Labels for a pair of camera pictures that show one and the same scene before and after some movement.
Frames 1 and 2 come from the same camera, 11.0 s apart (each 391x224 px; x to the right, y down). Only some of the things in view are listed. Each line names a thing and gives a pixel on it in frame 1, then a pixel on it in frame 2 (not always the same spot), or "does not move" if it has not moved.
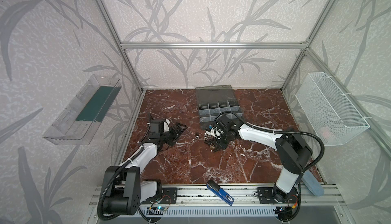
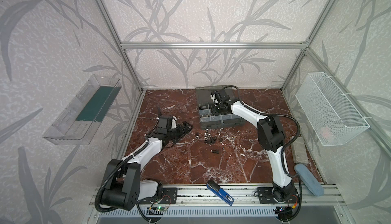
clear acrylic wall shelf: (79, 119) does not move
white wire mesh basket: (332, 114) does not move
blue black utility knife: (216, 189) does not move
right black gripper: (215, 139) to (219, 104)
